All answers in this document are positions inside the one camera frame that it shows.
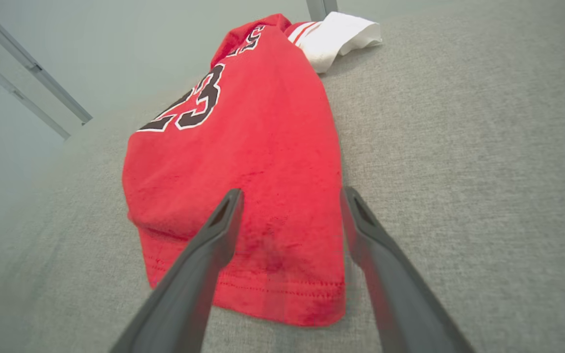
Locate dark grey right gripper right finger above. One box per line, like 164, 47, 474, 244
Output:
339, 186, 475, 353

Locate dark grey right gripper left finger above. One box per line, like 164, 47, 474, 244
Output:
110, 188, 245, 353

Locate red number 23 jersey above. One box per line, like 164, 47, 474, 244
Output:
122, 12, 383, 328

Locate grey fabric sofa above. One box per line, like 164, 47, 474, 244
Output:
0, 0, 565, 353

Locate grey metal frame post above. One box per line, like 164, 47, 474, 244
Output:
306, 0, 338, 22

